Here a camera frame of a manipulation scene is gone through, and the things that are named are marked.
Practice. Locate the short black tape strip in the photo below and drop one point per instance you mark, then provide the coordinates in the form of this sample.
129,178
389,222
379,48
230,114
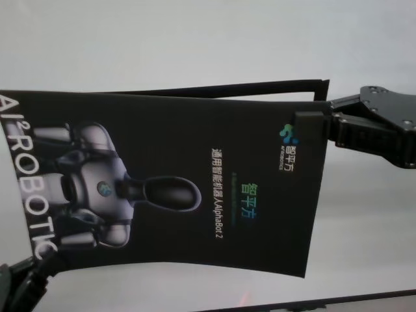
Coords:
321,94

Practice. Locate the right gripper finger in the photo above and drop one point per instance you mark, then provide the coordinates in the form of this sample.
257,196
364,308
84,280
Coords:
357,135
344,103

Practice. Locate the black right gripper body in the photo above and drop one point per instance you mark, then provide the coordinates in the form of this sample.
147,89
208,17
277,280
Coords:
390,107

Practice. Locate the black robot poster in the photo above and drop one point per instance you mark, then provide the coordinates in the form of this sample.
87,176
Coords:
195,136

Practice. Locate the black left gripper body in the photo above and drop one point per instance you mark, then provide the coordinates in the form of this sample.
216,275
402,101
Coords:
5,289

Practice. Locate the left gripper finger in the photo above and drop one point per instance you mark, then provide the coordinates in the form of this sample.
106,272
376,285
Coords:
44,273
24,269

